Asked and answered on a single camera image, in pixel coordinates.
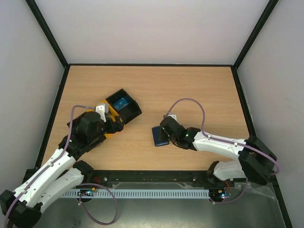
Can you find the black bin right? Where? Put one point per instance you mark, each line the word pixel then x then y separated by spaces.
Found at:
pixel 128 113

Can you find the navy blue card holder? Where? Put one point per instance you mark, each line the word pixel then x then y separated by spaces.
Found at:
pixel 160 137

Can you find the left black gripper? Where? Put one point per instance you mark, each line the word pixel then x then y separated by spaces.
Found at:
pixel 119 127

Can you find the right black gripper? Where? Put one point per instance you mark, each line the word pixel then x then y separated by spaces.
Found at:
pixel 165 128

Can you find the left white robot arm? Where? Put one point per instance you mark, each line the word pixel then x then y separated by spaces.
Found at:
pixel 63 171

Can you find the blue card in bin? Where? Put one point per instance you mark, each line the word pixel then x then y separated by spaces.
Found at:
pixel 121 103

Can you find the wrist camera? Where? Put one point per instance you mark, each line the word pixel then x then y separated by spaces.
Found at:
pixel 102 109
pixel 171 115

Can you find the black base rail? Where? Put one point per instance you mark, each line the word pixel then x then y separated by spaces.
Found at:
pixel 192 178

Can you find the black bin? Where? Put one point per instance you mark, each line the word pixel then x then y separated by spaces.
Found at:
pixel 75 123
pixel 128 113

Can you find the black bin left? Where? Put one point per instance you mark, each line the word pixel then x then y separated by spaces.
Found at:
pixel 75 123

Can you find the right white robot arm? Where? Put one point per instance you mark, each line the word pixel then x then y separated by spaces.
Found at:
pixel 250 158

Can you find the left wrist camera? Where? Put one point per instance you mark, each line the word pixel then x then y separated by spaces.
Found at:
pixel 102 109

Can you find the light blue cable duct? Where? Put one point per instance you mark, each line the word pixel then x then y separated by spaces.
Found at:
pixel 138 194

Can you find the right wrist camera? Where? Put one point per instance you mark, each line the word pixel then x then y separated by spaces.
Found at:
pixel 171 115

